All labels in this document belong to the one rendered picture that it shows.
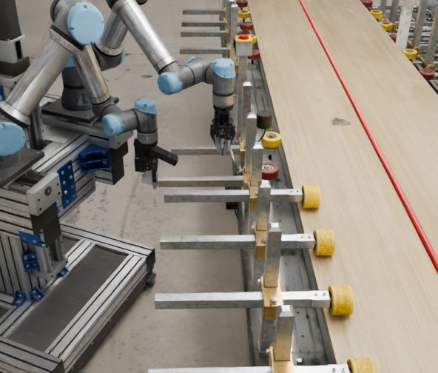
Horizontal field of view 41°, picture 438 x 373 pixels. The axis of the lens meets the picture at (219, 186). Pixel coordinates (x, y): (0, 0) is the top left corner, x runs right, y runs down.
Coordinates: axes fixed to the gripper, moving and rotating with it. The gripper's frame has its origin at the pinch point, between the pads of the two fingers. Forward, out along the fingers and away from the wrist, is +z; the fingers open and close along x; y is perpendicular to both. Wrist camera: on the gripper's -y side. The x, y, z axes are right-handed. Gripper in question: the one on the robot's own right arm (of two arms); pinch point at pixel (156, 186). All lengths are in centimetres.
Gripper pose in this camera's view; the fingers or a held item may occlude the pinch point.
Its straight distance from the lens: 227.6
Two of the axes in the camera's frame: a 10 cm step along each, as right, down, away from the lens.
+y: -10.0, 0.1, -0.3
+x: 0.3, 5.4, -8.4
